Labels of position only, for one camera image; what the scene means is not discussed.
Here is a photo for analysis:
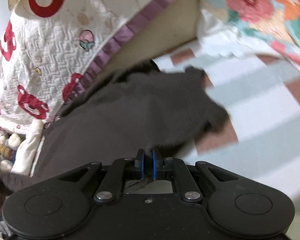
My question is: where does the dark brown knit sweater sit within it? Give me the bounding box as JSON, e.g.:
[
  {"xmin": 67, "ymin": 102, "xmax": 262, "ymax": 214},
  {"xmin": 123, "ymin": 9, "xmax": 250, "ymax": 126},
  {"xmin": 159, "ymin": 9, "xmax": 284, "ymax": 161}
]
[{"xmin": 0, "ymin": 60, "xmax": 229, "ymax": 195}]

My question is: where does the white folded garment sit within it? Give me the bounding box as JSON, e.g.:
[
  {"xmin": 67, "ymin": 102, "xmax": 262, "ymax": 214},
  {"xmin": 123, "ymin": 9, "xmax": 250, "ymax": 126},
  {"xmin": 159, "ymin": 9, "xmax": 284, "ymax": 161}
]
[{"xmin": 11, "ymin": 119, "xmax": 44, "ymax": 176}]

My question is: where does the checkered dog print blanket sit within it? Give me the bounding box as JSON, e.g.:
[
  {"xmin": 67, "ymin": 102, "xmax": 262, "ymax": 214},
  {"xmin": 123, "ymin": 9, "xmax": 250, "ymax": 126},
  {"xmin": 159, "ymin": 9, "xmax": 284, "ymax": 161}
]
[{"xmin": 155, "ymin": 41, "xmax": 300, "ymax": 213}]

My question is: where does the grey bunny plush toy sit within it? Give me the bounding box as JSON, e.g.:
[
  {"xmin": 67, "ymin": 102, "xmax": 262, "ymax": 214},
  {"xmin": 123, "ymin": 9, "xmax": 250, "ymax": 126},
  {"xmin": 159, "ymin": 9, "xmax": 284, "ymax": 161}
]
[{"xmin": 0, "ymin": 130, "xmax": 21, "ymax": 172}]

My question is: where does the white quilt with red bears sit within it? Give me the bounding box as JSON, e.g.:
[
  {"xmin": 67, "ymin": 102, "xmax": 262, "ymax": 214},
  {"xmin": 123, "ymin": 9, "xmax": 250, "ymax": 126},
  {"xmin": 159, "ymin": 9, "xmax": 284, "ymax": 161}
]
[{"xmin": 0, "ymin": 0, "xmax": 175, "ymax": 134}]

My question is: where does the floral print bedsheet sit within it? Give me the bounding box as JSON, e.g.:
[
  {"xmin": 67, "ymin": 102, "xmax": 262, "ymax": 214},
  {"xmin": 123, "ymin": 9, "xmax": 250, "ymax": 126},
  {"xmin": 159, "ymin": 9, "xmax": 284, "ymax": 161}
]
[{"xmin": 197, "ymin": 0, "xmax": 300, "ymax": 71}]

